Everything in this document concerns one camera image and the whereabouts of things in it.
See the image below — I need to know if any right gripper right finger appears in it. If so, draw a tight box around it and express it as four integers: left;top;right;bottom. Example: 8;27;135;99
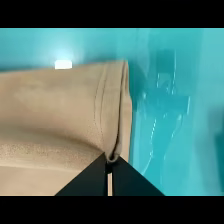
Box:
111;155;165;197

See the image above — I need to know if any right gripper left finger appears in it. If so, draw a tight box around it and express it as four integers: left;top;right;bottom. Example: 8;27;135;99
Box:
54;153;109;197

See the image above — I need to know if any cream garment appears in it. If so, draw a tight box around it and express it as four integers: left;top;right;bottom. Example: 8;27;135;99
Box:
0;59;134;197

